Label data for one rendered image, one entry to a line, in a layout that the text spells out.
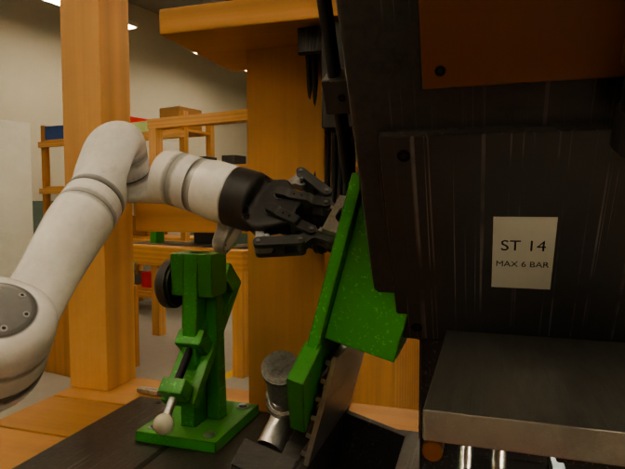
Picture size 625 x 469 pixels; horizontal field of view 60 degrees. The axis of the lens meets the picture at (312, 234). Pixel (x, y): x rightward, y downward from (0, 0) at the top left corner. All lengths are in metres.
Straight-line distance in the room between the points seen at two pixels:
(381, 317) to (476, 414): 0.21
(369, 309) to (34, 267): 0.34
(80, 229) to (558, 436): 0.49
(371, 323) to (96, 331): 0.72
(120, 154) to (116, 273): 0.46
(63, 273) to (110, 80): 0.59
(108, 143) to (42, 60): 8.38
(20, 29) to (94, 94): 7.90
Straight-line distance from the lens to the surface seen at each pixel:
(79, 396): 1.15
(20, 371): 0.51
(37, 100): 8.93
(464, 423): 0.33
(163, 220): 1.13
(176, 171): 0.68
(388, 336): 0.51
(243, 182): 0.64
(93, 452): 0.86
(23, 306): 0.51
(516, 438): 0.33
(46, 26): 9.27
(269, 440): 0.61
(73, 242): 0.62
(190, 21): 0.89
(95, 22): 1.15
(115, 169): 0.69
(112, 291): 1.12
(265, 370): 0.54
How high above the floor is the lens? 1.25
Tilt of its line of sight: 4 degrees down
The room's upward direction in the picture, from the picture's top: straight up
